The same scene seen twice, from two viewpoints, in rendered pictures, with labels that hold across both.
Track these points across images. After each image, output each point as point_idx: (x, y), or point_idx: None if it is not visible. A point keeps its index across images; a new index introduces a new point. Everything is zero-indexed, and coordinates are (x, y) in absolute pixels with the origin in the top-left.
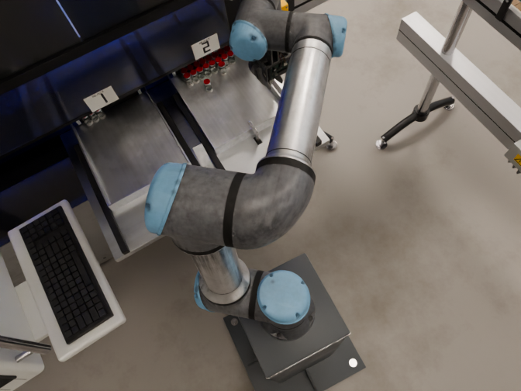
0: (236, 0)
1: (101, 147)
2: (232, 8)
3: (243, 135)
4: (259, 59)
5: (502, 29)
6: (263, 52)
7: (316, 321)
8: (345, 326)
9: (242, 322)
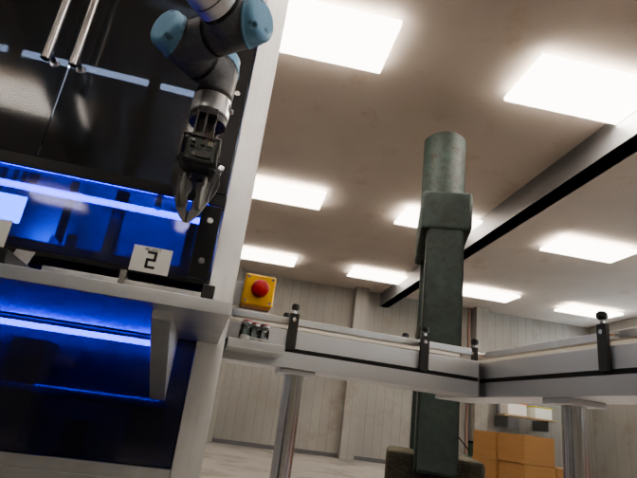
0: (214, 228)
1: None
2: (205, 233)
3: (101, 280)
4: (170, 31)
5: (619, 385)
6: (176, 21)
7: None
8: None
9: None
